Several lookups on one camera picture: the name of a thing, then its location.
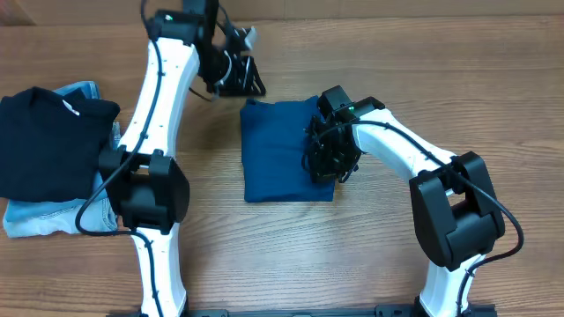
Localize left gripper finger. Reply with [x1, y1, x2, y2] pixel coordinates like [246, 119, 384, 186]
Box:
[249, 65, 266, 97]
[219, 70, 253, 97]

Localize blue polo shirt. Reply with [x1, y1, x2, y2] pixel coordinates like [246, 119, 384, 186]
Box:
[240, 96, 335, 203]

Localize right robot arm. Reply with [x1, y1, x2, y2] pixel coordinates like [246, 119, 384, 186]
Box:
[301, 85, 505, 316]

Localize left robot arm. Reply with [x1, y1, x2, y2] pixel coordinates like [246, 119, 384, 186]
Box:
[99, 0, 266, 316]

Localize folded black shirt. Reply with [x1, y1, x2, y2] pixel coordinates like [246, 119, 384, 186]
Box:
[1, 86, 120, 203]

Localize folded light blue jeans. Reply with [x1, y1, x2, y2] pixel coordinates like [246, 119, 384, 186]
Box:
[3, 81, 120, 238]

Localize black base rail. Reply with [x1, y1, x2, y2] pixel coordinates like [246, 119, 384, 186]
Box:
[105, 302, 499, 317]

